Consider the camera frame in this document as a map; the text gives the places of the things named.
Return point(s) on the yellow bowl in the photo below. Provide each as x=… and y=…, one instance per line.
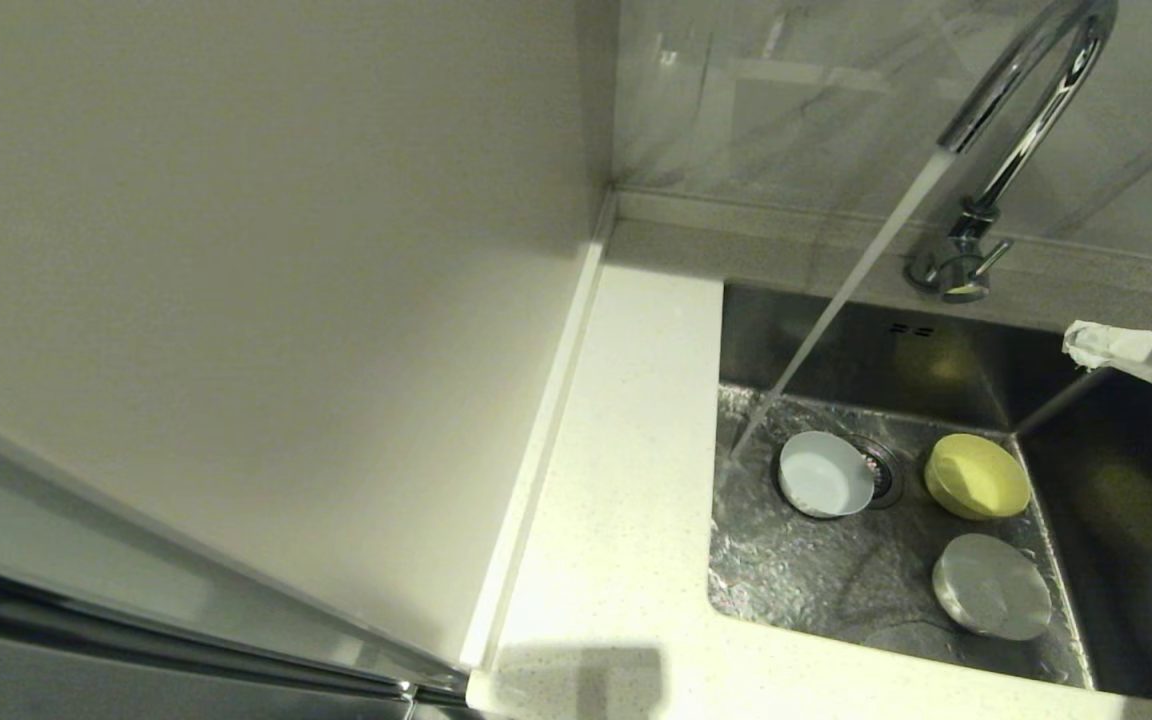
x=978, y=475

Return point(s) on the white ceramic bowl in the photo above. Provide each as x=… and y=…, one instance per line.
x=823, y=475
x=994, y=588

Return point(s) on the grey steel appliance door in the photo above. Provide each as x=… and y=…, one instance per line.
x=36, y=680

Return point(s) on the white appliance side panel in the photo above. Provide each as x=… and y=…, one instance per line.
x=236, y=250

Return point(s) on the round metal drain strainer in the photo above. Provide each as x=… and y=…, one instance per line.
x=886, y=478

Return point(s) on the white edge trim strip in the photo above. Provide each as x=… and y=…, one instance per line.
x=536, y=450

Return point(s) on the stainless steel sink basin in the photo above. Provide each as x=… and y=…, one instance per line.
x=836, y=590

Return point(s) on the chrome gooseneck faucet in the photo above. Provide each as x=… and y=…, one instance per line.
x=1036, y=120

